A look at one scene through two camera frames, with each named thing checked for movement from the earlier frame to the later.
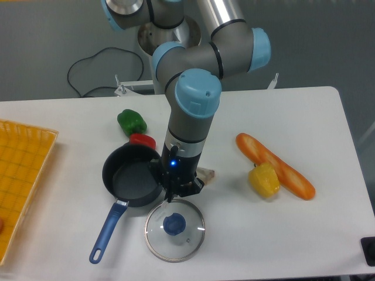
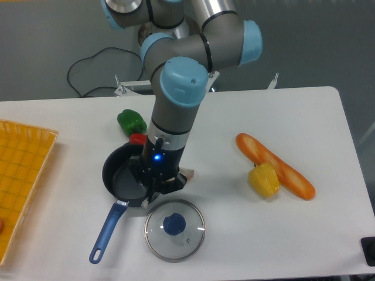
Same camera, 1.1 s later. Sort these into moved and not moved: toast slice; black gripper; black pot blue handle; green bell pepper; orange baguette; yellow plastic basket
Moved: black gripper; toast slice
Not moved: black pot blue handle; yellow plastic basket; green bell pepper; orange baguette
